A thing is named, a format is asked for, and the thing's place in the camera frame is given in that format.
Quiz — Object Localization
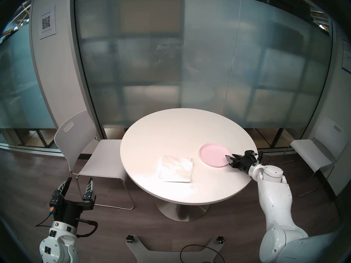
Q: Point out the white cloth napkin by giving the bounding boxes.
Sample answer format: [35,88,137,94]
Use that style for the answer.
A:
[158,155,193,183]

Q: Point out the thin right camera cable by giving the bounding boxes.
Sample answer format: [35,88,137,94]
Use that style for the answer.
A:
[256,151,272,165]

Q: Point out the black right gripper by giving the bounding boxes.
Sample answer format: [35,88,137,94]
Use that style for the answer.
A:
[225,155,254,175]

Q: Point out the perforated metal rack strut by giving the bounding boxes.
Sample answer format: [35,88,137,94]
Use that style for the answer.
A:
[271,128,284,148]
[36,130,48,148]

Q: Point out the black base cable loop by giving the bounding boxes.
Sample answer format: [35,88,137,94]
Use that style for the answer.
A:
[180,244,224,263]

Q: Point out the round white pedestal table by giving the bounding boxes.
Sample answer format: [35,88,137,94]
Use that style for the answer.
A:
[120,108,259,222]

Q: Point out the thin camera cable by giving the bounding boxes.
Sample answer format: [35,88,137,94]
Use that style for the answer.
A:
[35,213,52,227]
[256,151,272,165]

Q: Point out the white plastic chair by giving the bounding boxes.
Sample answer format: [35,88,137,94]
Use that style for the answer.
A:
[54,110,135,210]
[277,116,347,200]

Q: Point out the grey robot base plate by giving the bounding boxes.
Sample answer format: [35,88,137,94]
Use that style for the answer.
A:
[126,235,225,263]

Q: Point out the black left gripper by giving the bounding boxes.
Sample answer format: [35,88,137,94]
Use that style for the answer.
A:
[53,177,96,226]

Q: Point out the thick left gripper cable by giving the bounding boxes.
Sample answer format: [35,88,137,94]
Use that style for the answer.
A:
[75,218,98,238]

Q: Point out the thin left camera cable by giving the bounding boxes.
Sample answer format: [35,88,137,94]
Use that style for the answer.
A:
[35,213,52,227]

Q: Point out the pink round plate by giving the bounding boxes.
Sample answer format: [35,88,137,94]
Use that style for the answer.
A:
[199,143,231,168]

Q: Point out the QR code paper sign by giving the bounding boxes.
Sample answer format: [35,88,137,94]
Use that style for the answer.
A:
[39,4,57,40]

